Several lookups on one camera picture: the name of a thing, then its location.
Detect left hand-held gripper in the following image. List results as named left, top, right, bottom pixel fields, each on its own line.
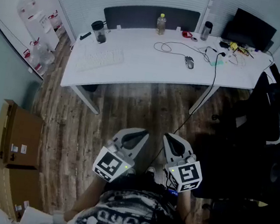
left=91, top=123, right=150, bottom=187

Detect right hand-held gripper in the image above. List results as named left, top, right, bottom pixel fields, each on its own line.
left=156, top=132, right=208, bottom=196

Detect grey computer mouse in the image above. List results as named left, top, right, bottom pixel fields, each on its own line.
left=183, top=55, right=196, bottom=70

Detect person's left forearm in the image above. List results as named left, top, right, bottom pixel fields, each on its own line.
left=63, top=172, right=108, bottom=224

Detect person's right forearm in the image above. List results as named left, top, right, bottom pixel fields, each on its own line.
left=173, top=190, right=200, bottom=224

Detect person's left white shoe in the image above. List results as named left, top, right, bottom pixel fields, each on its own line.
left=124, top=167, right=137, bottom=178

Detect person's white shoe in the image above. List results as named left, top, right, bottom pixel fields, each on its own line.
left=124, top=167, right=137, bottom=178
left=145, top=166, right=157, bottom=179

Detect person's right white shoe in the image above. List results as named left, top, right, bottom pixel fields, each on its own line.
left=145, top=166, right=157, bottom=179

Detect person's black trousers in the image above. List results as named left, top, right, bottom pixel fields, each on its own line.
left=103, top=166, right=182, bottom=204

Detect white desk leg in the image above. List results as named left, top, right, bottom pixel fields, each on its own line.
left=67, top=84, right=103, bottom=115
left=188, top=82, right=221, bottom=119

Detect black office chair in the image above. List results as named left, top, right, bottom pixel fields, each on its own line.
left=228, top=59, right=280, bottom=143
left=184, top=128, right=280, bottom=224

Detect black and white patterned shirt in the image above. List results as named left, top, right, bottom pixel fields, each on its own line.
left=63, top=180, right=211, bottom=224

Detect white keyboard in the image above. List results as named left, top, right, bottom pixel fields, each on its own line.
left=74, top=43, right=126, bottom=78

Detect teal flat box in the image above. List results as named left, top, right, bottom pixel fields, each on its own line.
left=209, top=57, right=226, bottom=69

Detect black lidded clear tumbler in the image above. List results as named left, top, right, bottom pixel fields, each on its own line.
left=88, top=19, right=109, bottom=45

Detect brown cardboard box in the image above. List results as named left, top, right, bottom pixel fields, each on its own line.
left=0, top=98, right=47, bottom=172
left=0, top=161, right=49, bottom=224

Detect small black phone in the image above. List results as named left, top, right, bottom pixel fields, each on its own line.
left=79, top=30, right=92, bottom=42

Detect yellow capped drink bottle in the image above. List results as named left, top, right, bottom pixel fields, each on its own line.
left=155, top=13, right=168, bottom=36

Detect grey bottle black lid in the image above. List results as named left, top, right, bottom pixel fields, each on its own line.
left=199, top=20, right=214, bottom=42

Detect dark desk partition panel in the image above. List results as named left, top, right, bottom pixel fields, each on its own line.
left=101, top=0, right=201, bottom=42

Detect white bag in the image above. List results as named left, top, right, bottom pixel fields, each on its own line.
left=19, top=205, right=68, bottom=224

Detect black monitor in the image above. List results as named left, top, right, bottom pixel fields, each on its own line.
left=220, top=6, right=280, bottom=53

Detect white water dispenser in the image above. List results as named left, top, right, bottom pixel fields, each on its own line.
left=12, top=0, right=65, bottom=53

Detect tangle of white wires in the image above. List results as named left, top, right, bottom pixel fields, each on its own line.
left=225, top=50, right=248, bottom=67

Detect thick black power cable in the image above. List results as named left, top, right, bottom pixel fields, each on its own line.
left=145, top=44, right=227, bottom=187

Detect bundle of coloured wires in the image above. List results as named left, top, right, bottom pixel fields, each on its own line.
left=236, top=47, right=255, bottom=59

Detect clear water jug red handle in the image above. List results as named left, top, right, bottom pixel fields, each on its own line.
left=20, top=49, right=51, bottom=77
left=46, top=9, right=67, bottom=33
left=30, top=40, right=58, bottom=67

